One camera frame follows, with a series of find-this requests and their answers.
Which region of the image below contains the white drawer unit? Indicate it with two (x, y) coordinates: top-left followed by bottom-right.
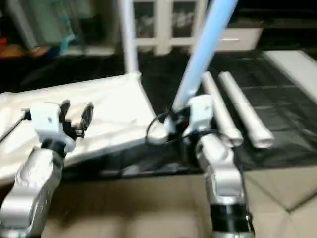
(213, 27), (264, 52)

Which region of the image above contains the white plastic table leg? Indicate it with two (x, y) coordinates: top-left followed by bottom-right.
(118, 0), (141, 78)
(201, 71), (245, 148)
(218, 71), (276, 149)
(170, 0), (240, 116)

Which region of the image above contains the black work mat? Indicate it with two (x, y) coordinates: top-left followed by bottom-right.
(0, 50), (317, 179)

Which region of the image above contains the white plastic table top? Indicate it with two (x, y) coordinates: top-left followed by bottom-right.
(0, 72), (171, 188)

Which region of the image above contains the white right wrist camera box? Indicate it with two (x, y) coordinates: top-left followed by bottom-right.
(184, 95), (215, 139)

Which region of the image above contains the teal long-handled dustpan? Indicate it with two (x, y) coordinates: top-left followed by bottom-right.
(57, 10), (79, 54)

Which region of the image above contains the white glass-door cabinet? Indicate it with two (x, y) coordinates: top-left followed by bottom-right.
(119, 0), (213, 55)

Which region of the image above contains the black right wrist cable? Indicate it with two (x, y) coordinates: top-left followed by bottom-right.
(145, 112), (233, 147)

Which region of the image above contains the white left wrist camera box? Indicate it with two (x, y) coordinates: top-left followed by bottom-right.
(22, 102), (77, 152)

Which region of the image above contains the white shelf board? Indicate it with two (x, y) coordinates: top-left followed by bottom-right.
(264, 50), (317, 93)

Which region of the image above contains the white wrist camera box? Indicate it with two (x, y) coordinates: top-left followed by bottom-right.
(22, 102), (77, 152)
(184, 95), (215, 139)

